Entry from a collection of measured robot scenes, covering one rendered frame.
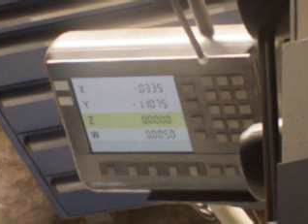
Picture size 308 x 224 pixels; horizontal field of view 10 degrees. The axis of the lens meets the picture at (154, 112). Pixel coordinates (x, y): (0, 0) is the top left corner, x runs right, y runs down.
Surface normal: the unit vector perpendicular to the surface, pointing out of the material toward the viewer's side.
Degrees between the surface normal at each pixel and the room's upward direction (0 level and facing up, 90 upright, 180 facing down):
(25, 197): 0
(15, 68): 90
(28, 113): 90
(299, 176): 0
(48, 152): 90
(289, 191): 0
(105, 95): 70
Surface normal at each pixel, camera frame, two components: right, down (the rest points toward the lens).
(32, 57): -0.11, 0.74
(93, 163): -0.40, 0.50
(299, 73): -0.36, -0.65
